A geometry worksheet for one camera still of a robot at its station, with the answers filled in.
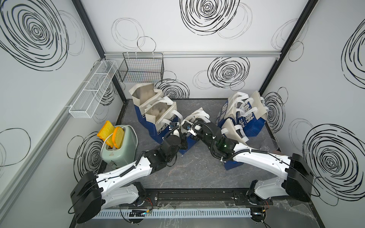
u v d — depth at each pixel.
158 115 0.80
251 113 0.87
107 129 0.76
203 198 0.75
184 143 0.68
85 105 0.71
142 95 0.90
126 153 0.74
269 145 0.92
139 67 0.97
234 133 0.71
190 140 0.67
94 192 0.40
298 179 0.41
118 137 0.75
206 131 0.52
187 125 0.61
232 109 0.81
